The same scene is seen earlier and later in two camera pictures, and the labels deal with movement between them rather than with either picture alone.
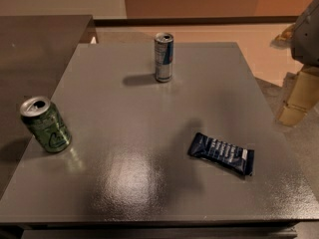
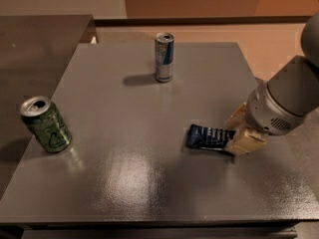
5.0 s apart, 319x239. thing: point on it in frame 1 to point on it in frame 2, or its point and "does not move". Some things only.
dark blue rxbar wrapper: (231, 156) to (208, 137)
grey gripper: (307, 37) to (265, 114)
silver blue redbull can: (163, 53) does not move
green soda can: (44, 119) does not move
